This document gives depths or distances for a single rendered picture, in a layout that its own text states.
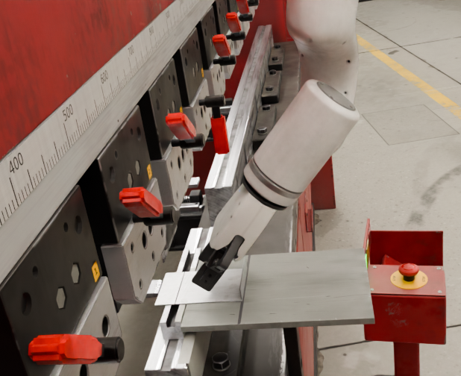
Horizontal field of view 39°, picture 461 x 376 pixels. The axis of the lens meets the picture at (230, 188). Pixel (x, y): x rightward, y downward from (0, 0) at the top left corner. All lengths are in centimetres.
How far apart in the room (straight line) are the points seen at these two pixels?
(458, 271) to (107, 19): 233
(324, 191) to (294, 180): 244
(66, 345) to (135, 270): 25
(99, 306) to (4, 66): 21
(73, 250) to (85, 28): 20
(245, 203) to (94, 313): 38
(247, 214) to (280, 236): 49
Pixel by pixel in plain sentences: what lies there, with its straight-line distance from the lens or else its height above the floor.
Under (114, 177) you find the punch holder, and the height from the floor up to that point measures 131.
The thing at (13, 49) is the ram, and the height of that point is 146.
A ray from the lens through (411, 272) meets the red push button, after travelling 133.
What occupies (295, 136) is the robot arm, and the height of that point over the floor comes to 124.
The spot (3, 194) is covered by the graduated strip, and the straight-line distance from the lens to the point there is 42.
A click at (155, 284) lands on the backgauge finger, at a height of 101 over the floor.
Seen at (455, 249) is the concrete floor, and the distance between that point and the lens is 297.
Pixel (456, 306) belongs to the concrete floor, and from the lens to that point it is 262.
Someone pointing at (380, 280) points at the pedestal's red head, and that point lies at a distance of 135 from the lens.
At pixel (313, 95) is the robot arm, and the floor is 129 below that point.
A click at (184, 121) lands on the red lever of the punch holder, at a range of 73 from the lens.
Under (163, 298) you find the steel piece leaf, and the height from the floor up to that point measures 100.
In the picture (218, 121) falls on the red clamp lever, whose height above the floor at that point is 121.
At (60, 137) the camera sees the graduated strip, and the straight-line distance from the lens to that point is 50.
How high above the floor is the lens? 153
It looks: 25 degrees down
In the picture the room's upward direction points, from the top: 9 degrees counter-clockwise
